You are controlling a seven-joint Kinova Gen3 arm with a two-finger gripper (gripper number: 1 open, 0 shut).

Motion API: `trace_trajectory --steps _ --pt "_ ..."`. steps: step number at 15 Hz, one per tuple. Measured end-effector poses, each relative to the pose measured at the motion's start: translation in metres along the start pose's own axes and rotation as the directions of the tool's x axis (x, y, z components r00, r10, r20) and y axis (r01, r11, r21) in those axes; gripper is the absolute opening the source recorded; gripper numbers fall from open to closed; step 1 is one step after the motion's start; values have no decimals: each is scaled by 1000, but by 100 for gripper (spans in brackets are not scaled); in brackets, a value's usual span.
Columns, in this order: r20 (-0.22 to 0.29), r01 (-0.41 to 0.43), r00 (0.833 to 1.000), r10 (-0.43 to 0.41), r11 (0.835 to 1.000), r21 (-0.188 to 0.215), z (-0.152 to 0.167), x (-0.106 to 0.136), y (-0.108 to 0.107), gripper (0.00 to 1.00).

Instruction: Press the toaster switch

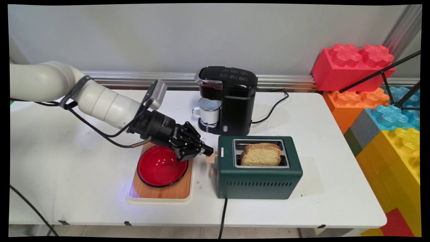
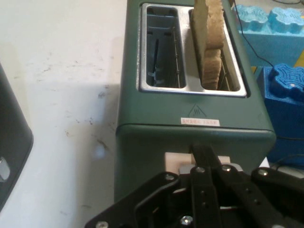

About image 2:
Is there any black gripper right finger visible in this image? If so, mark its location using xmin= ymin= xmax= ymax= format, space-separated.
xmin=206 ymin=144 xmax=304 ymax=228

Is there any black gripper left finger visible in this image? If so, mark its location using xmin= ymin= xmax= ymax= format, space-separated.
xmin=85 ymin=144 xmax=223 ymax=228

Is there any white toaster lever handle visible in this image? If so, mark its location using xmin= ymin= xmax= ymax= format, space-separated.
xmin=164 ymin=152 xmax=231 ymax=173

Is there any green two-slot toaster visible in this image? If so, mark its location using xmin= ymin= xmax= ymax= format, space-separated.
xmin=114 ymin=0 xmax=277 ymax=204

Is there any dark blue foam box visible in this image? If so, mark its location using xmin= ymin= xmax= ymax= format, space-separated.
xmin=257 ymin=66 xmax=304 ymax=166

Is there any dark blue foam puzzle piece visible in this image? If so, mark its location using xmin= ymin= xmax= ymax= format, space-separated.
xmin=268 ymin=63 xmax=304 ymax=105

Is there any cyan foam block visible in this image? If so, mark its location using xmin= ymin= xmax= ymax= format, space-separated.
xmin=237 ymin=22 xmax=304 ymax=69

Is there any brown bread slice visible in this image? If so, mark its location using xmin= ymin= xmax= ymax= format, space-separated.
xmin=191 ymin=0 xmax=226 ymax=91

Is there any cyan foam puzzle piece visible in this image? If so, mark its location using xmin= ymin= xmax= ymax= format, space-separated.
xmin=233 ymin=4 xmax=269 ymax=32
xmin=268 ymin=7 xmax=304 ymax=37

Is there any black coffee maker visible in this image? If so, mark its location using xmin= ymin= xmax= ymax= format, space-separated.
xmin=0 ymin=62 xmax=34 ymax=211

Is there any thin black cable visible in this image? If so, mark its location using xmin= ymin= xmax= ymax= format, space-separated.
xmin=269 ymin=135 xmax=304 ymax=170
xmin=229 ymin=0 xmax=276 ymax=68

